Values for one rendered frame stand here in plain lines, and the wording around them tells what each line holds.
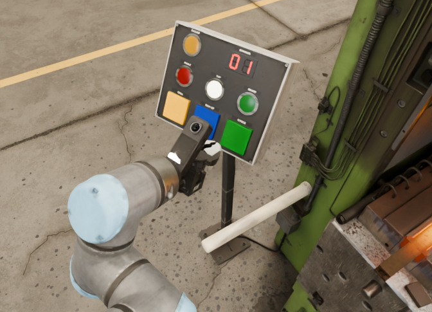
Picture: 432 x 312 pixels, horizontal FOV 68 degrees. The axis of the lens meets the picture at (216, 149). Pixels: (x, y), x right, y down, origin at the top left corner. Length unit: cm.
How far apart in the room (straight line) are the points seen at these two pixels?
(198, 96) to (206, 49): 12
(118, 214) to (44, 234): 157
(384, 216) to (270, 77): 41
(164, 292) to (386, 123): 64
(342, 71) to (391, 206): 35
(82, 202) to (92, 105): 212
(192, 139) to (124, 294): 28
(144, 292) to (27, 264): 151
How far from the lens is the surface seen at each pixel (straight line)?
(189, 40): 89
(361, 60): 84
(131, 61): 295
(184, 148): 61
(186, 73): 90
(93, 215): 49
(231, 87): 84
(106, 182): 48
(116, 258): 55
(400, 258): 77
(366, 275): 89
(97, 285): 56
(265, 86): 80
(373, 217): 85
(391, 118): 88
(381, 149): 93
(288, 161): 212
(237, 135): 84
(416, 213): 87
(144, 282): 53
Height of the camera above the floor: 164
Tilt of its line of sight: 50 degrees down
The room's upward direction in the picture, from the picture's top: straight up
